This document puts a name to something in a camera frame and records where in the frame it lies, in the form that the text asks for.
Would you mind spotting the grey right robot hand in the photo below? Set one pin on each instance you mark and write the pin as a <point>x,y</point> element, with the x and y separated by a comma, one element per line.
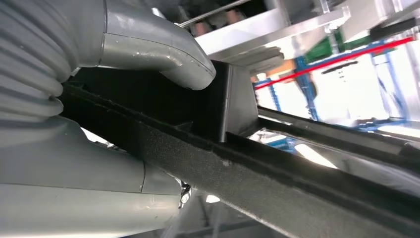
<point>82,197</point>

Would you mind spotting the red barrier belt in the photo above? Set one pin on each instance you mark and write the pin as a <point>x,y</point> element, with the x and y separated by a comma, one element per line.
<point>328,60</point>

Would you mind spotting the blue metal shelf rack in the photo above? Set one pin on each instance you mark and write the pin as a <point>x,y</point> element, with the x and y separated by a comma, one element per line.
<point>306,85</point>

